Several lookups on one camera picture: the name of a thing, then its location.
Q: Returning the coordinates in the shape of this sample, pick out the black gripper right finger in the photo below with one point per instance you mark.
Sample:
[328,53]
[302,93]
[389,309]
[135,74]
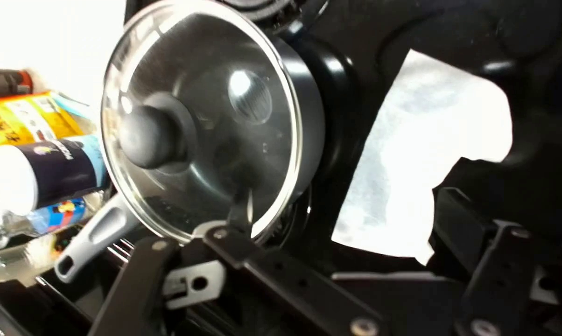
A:
[458,227]

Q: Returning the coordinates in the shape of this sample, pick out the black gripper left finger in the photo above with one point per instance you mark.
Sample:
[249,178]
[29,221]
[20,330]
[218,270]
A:
[240,216]

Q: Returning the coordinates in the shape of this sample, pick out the glass pot lid black knob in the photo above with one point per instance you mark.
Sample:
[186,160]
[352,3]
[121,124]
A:
[231,124]

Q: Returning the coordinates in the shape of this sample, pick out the black cooking pot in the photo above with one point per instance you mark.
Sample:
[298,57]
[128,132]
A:
[331,113]

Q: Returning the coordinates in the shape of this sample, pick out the black electric stove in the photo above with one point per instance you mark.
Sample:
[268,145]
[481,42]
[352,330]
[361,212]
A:
[417,25]

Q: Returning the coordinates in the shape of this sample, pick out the white paper napkin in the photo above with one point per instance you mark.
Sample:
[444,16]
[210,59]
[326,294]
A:
[412,162]

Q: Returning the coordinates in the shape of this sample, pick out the blue printed packet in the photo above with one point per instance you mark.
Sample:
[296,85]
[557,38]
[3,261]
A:
[53,216]

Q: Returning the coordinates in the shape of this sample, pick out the dark blue white-capped canister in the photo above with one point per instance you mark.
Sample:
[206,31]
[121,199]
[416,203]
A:
[57,171]

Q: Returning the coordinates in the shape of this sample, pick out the dark red-labelled bottle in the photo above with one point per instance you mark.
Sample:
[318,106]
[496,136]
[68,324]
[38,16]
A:
[7,83]

